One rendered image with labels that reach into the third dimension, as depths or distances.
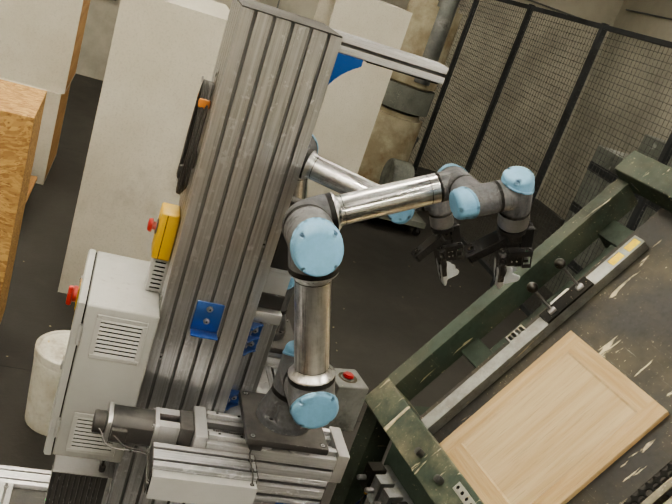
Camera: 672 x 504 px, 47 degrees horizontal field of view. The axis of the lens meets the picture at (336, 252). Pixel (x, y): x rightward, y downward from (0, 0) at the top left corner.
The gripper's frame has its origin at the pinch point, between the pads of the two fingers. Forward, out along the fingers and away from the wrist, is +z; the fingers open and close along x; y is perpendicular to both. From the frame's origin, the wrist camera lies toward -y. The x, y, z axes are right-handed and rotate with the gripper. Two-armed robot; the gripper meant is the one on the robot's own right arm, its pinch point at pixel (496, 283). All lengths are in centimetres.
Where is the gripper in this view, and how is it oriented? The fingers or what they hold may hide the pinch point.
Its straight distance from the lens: 203.7
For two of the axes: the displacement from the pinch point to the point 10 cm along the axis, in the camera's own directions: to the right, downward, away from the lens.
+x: -0.1, -6.7, 7.4
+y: 10.0, -0.4, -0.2
